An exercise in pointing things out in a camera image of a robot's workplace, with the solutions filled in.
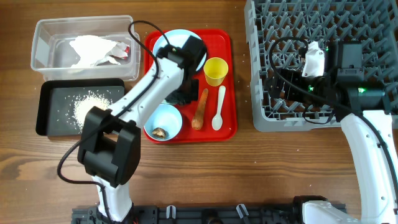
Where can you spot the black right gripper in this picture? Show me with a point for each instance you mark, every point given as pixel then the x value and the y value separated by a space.
pixel 280 82

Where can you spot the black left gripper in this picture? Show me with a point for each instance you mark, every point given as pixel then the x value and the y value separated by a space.
pixel 194 94

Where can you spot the orange carrot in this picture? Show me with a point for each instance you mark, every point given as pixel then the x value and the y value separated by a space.
pixel 198 119

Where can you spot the yellow plastic cup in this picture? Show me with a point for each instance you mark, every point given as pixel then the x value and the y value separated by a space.
pixel 215 70

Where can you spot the light blue bowl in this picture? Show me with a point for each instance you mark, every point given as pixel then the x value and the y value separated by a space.
pixel 166 117

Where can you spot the brown food scrap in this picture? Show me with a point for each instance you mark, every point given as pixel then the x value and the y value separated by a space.
pixel 159 133

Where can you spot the light blue plate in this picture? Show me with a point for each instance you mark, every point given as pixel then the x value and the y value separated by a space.
pixel 174 39

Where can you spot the white rice pile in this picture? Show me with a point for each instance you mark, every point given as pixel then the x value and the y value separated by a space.
pixel 81 104

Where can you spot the white paper napkin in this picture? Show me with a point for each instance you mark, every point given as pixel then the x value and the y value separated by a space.
pixel 94 50

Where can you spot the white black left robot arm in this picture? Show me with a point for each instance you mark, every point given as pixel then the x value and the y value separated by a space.
pixel 110 147

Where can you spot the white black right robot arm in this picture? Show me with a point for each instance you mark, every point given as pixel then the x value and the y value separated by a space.
pixel 335 77

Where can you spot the grey dishwasher rack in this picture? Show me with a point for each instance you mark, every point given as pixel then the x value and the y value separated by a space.
pixel 372 22

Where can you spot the clear plastic waste bin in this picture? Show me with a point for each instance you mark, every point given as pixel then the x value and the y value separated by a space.
pixel 52 55

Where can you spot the black food waste tray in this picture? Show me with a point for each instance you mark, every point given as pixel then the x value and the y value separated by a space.
pixel 51 120

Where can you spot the white plastic spoon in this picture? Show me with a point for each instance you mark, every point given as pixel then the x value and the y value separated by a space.
pixel 217 120

